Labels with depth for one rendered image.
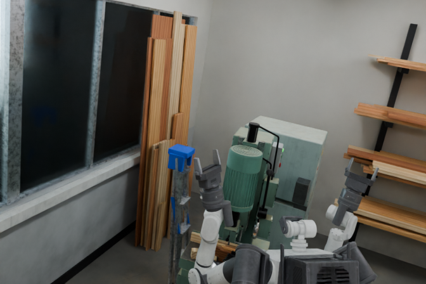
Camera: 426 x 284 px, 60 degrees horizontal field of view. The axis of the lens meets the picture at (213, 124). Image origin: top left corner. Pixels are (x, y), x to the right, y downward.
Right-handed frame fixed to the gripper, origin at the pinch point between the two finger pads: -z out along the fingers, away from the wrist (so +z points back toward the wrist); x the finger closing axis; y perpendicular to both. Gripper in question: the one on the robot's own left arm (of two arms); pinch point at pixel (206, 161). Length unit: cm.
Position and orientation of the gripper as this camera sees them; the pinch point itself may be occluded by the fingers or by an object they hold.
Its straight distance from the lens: 140.5
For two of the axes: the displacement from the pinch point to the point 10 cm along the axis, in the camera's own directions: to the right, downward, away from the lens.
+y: 7.5, 0.3, -6.6
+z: 1.4, 9.7, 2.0
